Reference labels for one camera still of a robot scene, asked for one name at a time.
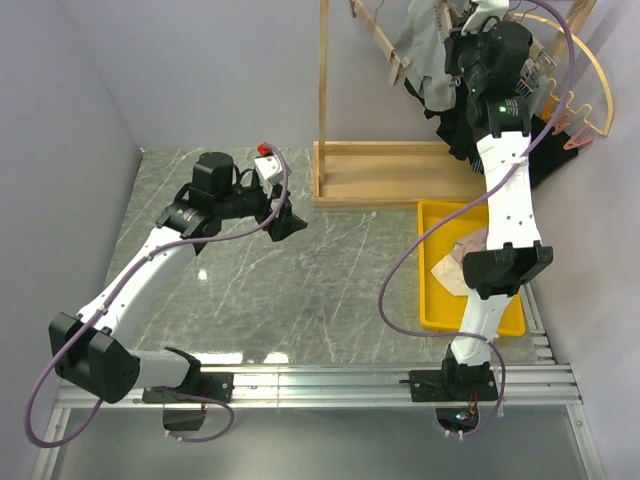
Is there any black underwear at rear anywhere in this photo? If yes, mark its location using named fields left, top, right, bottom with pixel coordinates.
left=529, top=132, right=579, bottom=190

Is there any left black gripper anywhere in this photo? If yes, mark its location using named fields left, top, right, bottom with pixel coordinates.
left=216, top=179, right=307, bottom=241

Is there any beige underwear in tray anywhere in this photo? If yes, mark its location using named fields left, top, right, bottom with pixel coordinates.
left=431, top=227, right=488, bottom=297

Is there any rear wooden clip hanger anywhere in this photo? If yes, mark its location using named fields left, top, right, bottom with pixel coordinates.
left=520, top=36, right=557, bottom=81

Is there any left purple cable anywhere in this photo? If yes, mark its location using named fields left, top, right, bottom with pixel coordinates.
left=22, top=142, right=293, bottom=449

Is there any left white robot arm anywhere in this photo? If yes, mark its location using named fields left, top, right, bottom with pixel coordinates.
left=49, top=143, right=307, bottom=404

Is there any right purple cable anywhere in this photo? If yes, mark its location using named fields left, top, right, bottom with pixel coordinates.
left=376, top=0, right=574, bottom=439

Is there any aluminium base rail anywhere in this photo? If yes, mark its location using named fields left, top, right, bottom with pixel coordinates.
left=33, top=364, right=605, bottom=479

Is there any leftmost wooden clip hanger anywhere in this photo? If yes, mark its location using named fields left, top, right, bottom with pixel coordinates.
left=348, top=0, right=410, bottom=86

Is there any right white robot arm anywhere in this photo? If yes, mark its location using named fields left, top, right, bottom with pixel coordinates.
left=440, top=16, right=553, bottom=400

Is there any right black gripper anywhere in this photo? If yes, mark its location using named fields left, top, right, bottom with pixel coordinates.
left=443, top=13, right=492, bottom=94

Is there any pink clothes peg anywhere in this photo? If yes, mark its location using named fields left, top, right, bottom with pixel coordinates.
left=551, top=104, right=595, bottom=150

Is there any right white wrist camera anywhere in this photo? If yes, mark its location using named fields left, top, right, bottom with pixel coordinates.
left=461, top=0, right=510, bottom=35

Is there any wooden clip hanger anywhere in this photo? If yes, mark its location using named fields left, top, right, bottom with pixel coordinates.
left=348, top=0, right=410, bottom=86
left=520, top=36, right=557, bottom=81

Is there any wooden clothes rack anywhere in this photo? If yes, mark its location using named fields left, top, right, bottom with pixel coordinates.
left=312, top=0, right=599, bottom=212

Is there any purple cable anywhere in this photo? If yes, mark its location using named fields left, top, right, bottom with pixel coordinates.
left=22, top=142, right=293, bottom=449
left=376, top=0, right=574, bottom=439

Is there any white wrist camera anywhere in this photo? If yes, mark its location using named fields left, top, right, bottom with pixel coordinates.
left=461, top=0, right=510, bottom=35
left=254, top=142, right=291, bottom=199

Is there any black underwear on hanger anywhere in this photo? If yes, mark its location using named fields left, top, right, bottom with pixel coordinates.
left=404, top=80, right=483, bottom=173

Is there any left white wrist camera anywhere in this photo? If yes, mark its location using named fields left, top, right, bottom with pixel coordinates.
left=254, top=142, right=291, bottom=199

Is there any grey underwear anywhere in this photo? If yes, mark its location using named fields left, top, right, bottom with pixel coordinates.
left=394, top=0, right=456, bottom=113

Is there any yellow plastic tray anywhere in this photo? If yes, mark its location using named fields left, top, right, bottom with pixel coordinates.
left=417, top=200, right=526, bottom=337

